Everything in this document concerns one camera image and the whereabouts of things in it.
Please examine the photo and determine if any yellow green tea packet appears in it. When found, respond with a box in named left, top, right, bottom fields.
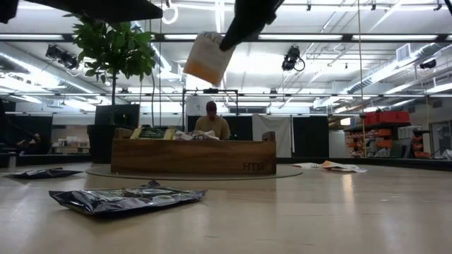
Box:
left=129, top=126, right=177, bottom=140

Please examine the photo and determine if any wooden tea organizer box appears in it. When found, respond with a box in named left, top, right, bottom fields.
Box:
left=110, top=127, right=278, bottom=176

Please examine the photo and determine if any black foil tea packet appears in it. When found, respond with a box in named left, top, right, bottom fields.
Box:
left=48, top=180, right=208, bottom=217
left=1, top=167, right=85, bottom=180

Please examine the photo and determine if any green leafy plant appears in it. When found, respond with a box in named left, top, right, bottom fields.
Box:
left=63, top=13, right=158, bottom=126

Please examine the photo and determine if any black partition panel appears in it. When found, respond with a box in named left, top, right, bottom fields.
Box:
left=292, top=115, right=330, bottom=158
left=94, top=104, right=141, bottom=130

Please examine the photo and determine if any white hanging sheet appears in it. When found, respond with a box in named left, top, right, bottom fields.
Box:
left=251, top=113, right=294, bottom=158

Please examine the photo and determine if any person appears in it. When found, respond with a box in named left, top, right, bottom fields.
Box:
left=194, top=101, right=232, bottom=141

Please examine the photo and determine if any yellow hanging pole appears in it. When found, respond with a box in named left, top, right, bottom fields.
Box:
left=357, top=0, right=367, bottom=158

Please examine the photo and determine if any black plant pot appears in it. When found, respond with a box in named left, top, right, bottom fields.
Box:
left=87, top=123, right=118, bottom=164

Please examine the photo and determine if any red storage bin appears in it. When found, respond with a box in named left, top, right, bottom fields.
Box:
left=379, top=111, right=410, bottom=124
left=363, top=112, right=381, bottom=126

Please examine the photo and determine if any shelf with orange bins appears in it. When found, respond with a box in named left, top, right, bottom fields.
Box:
left=344, top=121, right=432, bottom=159

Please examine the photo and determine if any black aluminium table frame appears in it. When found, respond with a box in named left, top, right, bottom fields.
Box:
left=0, top=152, right=452, bottom=173

